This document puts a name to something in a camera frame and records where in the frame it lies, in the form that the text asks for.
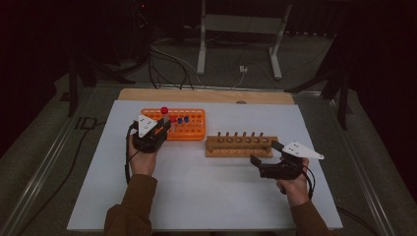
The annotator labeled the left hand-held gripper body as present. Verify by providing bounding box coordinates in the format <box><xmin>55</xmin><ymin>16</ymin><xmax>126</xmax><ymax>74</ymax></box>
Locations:
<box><xmin>131</xmin><ymin>113</ymin><xmax>169</xmax><ymax>154</ymax></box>

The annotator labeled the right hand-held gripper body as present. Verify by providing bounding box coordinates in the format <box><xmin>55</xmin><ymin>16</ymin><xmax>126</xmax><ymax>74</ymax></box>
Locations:
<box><xmin>259</xmin><ymin>141</ymin><xmax>326</xmax><ymax>181</ymax></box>

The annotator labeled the wooden test tube rack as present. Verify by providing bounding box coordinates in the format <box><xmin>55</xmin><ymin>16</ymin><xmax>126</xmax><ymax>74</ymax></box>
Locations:
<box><xmin>205</xmin><ymin>131</ymin><xmax>279</xmax><ymax>158</ymax></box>

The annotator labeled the orange plastic test tube rack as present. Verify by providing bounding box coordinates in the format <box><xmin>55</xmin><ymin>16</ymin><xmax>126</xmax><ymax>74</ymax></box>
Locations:
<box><xmin>141</xmin><ymin>107</ymin><xmax>207</xmax><ymax>142</ymax></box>

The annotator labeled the person's left hand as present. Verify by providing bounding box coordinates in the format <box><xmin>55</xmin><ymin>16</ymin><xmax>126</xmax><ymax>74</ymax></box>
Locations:
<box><xmin>128</xmin><ymin>134</ymin><xmax>158</xmax><ymax>177</ymax></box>

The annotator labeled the person's right hand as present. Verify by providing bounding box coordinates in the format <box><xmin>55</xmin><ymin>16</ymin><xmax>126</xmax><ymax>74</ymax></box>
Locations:
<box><xmin>275</xmin><ymin>156</ymin><xmax>311</xmax><ymax>207</ymax></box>

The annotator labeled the black metal stand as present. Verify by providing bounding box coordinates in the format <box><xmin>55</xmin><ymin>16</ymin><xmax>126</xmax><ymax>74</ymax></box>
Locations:
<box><xmin>67</xmin><ymin>53</ymin><xmax>136</xmax><ymax>118</ymax></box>
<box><xmin>284</xmin><ymin>32</ymin><xmax>354</xmax><ymax>131</ymax></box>

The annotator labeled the white metal-framed desk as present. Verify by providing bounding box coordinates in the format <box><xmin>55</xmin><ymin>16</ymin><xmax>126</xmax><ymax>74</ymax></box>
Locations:
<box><xmin>196</xmin><ymin>0</ymin><xmax>293</xmax><ymax>81</ymax></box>

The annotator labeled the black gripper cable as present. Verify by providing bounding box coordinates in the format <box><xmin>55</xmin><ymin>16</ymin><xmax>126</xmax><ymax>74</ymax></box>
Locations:
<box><xmin>301</xmin><ymin>163</ymin><xmax>317</xmax><ymax>201</ymax></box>
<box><xmin>123</xmin><ymin>121</ymin><xmax>140</xmax><ymax>185</ymax></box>

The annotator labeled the bundle of floor cables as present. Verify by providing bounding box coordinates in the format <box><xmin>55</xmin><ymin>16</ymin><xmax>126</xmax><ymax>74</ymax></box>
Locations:
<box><xmin>147</xmin><ymin>42</ymin><xmax>195</xmax><ymax>90</ymax></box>

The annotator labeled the metal floor rail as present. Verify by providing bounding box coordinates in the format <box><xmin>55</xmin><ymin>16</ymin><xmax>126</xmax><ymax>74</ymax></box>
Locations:
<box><xmin>0</xmin><ymin>88</ymin><xmax>97</xmax><ymax>236</ymax></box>
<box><xmin>323</xmin><ymin>92</ymin><xmax>399</xmax><ymax>236</ymax></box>

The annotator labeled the black floor cable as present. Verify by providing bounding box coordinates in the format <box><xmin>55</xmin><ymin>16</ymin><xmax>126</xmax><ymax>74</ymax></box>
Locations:
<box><xmin>16</xmin><ymin>120</ymin><xmax>107</xmax><ymax>236</ymax></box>

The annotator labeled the white plug with cable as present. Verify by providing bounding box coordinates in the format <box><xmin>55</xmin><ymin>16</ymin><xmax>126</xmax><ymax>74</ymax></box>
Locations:
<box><xmin>229</xmin><ymin>65</ymin><xmax>249</xmax><ymax>90</ymax></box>

